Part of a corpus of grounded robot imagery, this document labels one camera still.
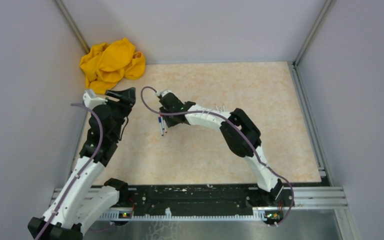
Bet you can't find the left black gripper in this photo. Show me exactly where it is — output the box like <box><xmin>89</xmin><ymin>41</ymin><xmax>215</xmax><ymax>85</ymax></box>
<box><xmin>100</xmin><ymin>87</ymin><xmax>136</xmax><ymax>141</ymax></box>

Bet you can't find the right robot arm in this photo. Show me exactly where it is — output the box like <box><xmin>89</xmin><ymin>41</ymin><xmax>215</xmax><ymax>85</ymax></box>
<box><xmin>156</xmin><ymin>90</ymin><xmax>283</xmax><ymax>206</ymax></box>

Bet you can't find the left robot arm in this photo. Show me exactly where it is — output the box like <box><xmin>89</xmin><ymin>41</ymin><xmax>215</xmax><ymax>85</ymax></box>
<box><xmin>27</xmin><ymin>87</ymin><xmax>136</xmax><ymax>240</ymax></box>

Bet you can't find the blue capped white marker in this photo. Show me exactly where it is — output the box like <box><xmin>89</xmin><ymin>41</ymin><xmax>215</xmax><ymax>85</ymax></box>
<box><xmin>158</xmin><ymin>116</ymin><xmax>165</xmax><ymax>137</ymax></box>

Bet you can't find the yellow crumpled cloth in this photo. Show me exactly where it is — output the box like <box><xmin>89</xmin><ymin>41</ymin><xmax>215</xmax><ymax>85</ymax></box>
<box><xmin>79</xmin><ymin>37</ymin><xmax>146</xmax><ymax>95</ymax></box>

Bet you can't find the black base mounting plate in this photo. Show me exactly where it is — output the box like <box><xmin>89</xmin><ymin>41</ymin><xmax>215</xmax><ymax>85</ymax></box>
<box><xmin>115</xmin><ymin>183</ymin><xmax>292</xmax><ymax>217</ymax></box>

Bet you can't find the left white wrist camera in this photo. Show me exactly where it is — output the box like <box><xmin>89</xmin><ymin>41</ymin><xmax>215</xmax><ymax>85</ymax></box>
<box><xmin>82</xmin><ymin>88</ymin><xmax>108</xmax><ymax>110</ymax></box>

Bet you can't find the slotted cable duct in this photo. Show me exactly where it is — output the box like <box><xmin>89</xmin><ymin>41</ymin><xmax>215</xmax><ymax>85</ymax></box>
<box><xmin>97</xmin><ymin>210</ymin><xmax>267</xmax><ymax>222</ymax></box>

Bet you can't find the aluminium frame rail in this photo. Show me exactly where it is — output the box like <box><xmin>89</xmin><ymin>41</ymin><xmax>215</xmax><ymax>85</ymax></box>
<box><xmin>52</xmin><ymin>187</ymin><xmax>349</xmax><ymax>210</ymax></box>

